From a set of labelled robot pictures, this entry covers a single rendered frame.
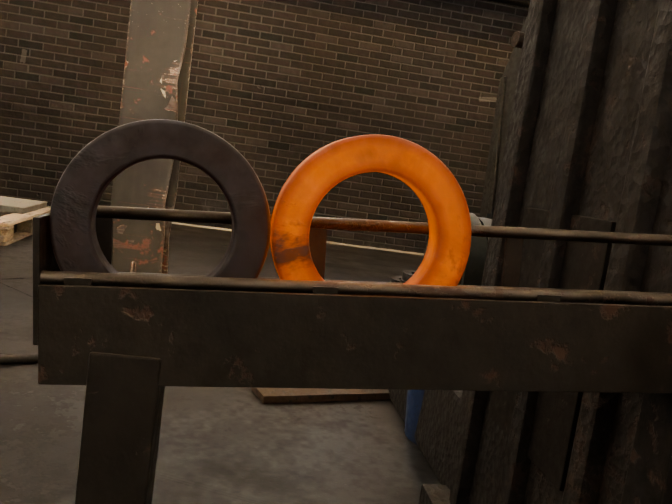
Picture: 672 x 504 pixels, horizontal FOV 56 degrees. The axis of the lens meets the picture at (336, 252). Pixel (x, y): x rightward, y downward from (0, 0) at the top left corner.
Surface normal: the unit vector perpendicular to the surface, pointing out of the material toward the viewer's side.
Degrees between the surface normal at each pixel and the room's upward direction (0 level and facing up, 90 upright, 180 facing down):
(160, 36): 90
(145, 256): 90
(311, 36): 90
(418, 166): 90
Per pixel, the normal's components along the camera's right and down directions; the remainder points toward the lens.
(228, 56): 0.13, 0.14
